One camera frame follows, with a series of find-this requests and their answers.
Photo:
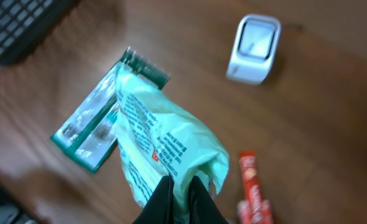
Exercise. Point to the grey plastic mesh basket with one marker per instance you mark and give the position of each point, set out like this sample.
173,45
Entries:
24,23

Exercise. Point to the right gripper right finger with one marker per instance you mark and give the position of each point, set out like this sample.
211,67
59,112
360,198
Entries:
201,206

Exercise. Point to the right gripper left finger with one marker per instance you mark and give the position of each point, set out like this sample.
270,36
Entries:
160,207

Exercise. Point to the teal pack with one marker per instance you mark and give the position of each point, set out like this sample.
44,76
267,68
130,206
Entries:
156,137

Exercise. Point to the green 3M package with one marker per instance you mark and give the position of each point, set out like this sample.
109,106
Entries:
86,136

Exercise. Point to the red stick sachet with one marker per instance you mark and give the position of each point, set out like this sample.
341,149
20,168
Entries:
253,209

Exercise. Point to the white barcode scanner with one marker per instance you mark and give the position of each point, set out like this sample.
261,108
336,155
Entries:
254,49

